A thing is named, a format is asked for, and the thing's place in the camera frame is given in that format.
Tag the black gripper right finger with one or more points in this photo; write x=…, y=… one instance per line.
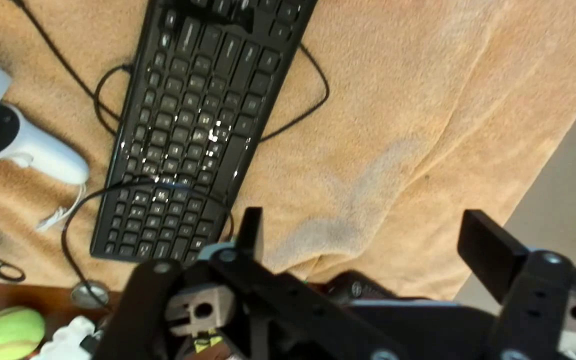
x=491, y=250

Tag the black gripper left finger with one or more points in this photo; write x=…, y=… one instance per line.
x=250, y=231

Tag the yellow-green tennis ball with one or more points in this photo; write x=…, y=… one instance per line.
x=10, y=332

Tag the black computer keyboard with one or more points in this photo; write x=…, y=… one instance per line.
x=194, y=120

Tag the tan terry towel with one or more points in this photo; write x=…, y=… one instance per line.
x=420, y=133

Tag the white VR controller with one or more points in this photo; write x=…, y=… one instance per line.
x=21, y=142

